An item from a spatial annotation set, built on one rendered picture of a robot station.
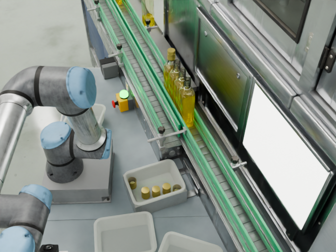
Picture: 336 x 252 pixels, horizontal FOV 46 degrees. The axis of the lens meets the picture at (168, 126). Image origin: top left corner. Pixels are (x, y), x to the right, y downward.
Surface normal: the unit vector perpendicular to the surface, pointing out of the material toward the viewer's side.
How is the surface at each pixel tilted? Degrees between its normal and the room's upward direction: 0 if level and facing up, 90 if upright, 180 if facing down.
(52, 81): 33
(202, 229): 0
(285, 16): 90
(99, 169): 1
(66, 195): 90
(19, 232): 1
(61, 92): 63
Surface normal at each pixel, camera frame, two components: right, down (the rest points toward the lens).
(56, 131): -0.12, -0.69
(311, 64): -0.93, 0.26
